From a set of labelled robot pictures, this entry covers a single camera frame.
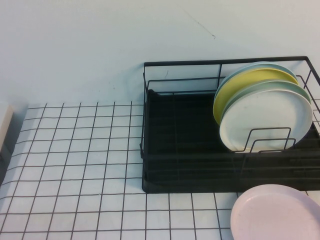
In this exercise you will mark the light blue plate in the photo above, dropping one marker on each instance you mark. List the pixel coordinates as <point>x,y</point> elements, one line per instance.
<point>250,67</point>

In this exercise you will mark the yellow plate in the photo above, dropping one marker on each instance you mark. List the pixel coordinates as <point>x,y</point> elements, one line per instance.
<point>240,87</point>

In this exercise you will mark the beige block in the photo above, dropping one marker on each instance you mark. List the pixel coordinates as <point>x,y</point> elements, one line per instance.
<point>5,125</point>

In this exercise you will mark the green plate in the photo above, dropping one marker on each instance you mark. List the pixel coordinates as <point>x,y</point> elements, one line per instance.
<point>287,84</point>

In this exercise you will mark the white plate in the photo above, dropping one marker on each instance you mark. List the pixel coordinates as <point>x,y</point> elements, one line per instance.
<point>262,112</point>

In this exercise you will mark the black drain tray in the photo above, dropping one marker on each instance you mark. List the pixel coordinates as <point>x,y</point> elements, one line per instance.
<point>187,125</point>

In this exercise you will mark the white black-grid tablecloth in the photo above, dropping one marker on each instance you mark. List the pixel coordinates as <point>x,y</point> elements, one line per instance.
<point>75,150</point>

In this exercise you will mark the pink plate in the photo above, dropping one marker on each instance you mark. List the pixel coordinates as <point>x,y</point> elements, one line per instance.
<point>272,215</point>

